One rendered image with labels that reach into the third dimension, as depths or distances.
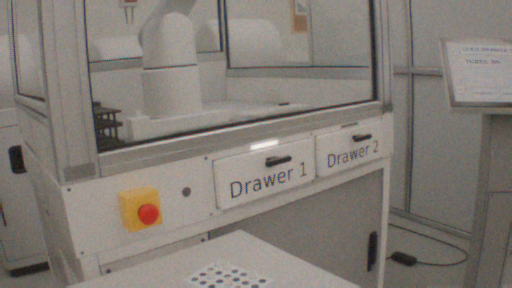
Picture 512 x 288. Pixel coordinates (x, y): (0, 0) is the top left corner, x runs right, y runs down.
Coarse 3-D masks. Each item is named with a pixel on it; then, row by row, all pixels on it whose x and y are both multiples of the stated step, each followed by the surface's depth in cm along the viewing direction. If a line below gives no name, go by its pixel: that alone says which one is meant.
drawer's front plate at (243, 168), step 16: (288, 144) 97; (304, 144) 100; (224, 160) 86; (240, 160) 88; (256, 160) 91; (304, 160) 101; (224, 176) 86; (240, 176) 89; (256, 176) 92; (272, 176) 95; (304, 176) 102; (224, 192) 87; (256, 192) 92; (272, 192) 96; (224, 208) 87
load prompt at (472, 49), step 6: (462, 48) 133; (468, 48) 132; (474, 48) 131; (480, 48) 131; (486, 48) 130; (492, 48) 129; (498, 48) 129; (504, 48) 128; (510, 48) 127; (462, 54) 131; (474, 54) 130; (480, 54) 130; (486, 54) 129; (492, 54) 128; (498, 54) 128; (504, 54) 127; (510, 54) 126
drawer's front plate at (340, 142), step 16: (352, 128) 112; (368, 128) 116; (320, 144) 104; (336, 144) 108; (352, 144) 112; (368, 144) 117; (320, 160) 105; (336, 160) 109; (352, 160) 113; (368, 160) 118
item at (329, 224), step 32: (384, 160) 128; (32, 192) 143; (288, 192) 102; (320, 192) 111; (352, 192) 120; (384, 192) 131; (192, 224) 86; (224, 224) 91; (256, 224) 98; (288, 224) 105; (320, 224) 113; (352, 224) 123; (384, 224) 134; (64, 256) 97; (96, 256) 73; (128, 256) 77; (160, 256) 83; (320, 256) 116; (352, 256) 126; (384, 256) 138
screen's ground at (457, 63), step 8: (456, 56) 132; (464, 56) 131; (472, 56) 130; (480, 56) 129; (488, 56) 128; (496, 56) 127; (504, 56) 127; (456, 64) 130; (464, 64) 129; (472, 64) 129; (480, 64) 128; (488, 64) 127; (456, 72) 129; (456, 80) 128; (464, 80) 127; (496, 88) 122; (456, 96) 125; (464, 96) 124; (472, 96) 123
